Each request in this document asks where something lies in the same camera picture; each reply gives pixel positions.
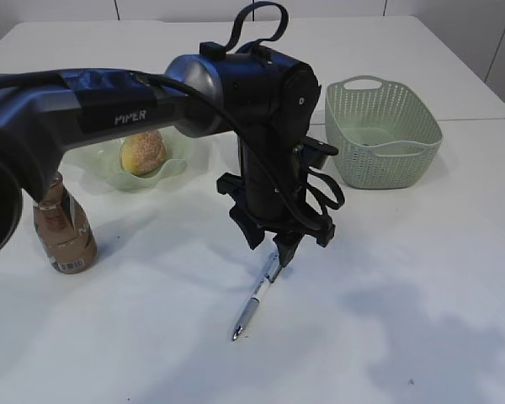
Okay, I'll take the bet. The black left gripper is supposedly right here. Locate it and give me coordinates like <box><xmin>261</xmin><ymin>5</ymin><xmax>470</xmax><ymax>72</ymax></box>
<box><xmin>215</xmin><ymin>40</ymin><xmax>338</xmax><ymax>268</ymax></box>

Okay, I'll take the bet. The brown Nescafe coffee bottle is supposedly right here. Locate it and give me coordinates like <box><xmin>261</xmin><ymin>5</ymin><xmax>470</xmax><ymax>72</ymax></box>
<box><xmin>33</xmin><ymin>173</ymin><xmax>98</xmax><ymax>274</ymax></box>

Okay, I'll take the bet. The green plastic woven basket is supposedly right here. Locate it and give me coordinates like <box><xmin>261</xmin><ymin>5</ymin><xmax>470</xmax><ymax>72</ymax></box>
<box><xmin>324</xmin><ymin>76</ymin><xmax>443</xmax><ymax>189</ymax></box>

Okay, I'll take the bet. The green wavy glass plate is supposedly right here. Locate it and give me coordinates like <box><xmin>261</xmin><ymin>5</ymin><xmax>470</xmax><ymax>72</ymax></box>
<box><xmin>65</xmin><ymin>127</ymin><xmax>209</xmax><ymax>192</ymax></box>

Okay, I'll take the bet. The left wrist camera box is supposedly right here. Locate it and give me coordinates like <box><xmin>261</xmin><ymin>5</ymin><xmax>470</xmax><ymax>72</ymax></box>
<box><xmin>302</xmin><ymin>136</ymin><xmax>338</xmax><ymax>170</ymax></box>

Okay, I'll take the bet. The sugared bread loaf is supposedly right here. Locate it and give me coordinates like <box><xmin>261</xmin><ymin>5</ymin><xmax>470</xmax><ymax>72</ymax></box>
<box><xmin>120</xmin><ymin>130</ymin><xmax>167</xmax><ymax>176</ymax></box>

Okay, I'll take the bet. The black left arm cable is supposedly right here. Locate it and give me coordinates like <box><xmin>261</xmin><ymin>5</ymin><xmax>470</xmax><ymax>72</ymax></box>
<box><xmin>0</xmin><ymin>0</ymin><xmax>346</xmax><ymax>228</ymax></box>

